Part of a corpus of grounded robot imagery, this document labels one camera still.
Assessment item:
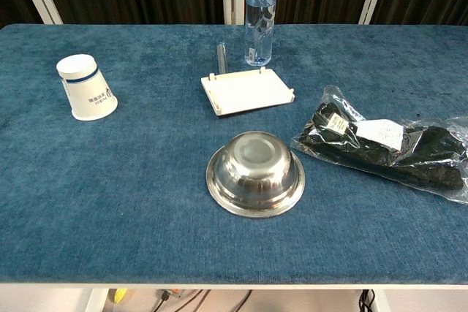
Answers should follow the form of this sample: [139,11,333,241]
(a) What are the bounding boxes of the blue felt table mat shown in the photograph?
[0,23,468,286]

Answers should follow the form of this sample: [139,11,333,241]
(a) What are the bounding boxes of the plastic bag with black cloth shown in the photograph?
[290,85,468,205]

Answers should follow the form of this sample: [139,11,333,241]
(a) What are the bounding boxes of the white table leg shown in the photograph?
[84,289,110,312]
[373,289,394,312]

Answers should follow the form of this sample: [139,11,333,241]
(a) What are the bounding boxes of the white plastic tray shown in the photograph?
[200,66,296,118]

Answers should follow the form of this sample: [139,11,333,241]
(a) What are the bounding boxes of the stainless steel bowl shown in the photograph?
[205,130,306,219]

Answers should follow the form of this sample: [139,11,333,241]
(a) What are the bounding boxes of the black looped cable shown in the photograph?
[358,289,377,312]

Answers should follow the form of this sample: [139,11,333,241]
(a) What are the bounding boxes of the black cables under table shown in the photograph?
[151,289,253,312]

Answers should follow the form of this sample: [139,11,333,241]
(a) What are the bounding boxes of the clear water bottle white cap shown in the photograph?
[244,0,278,66]

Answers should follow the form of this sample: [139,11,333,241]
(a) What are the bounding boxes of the white paper cup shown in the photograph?
[56,53,119,121]

